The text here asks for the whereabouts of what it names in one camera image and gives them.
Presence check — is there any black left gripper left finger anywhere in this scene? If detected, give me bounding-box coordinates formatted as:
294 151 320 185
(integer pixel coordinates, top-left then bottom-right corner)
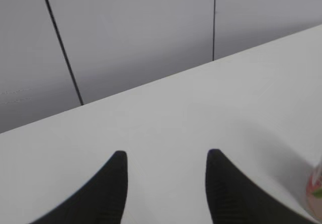
33 151 128 224

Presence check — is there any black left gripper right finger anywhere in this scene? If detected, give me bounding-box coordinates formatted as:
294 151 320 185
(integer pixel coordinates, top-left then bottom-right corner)
205 149 318 223

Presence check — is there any pink peach tea bottle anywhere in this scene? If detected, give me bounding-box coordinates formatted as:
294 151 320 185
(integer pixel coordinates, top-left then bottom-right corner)
306 161 321 221

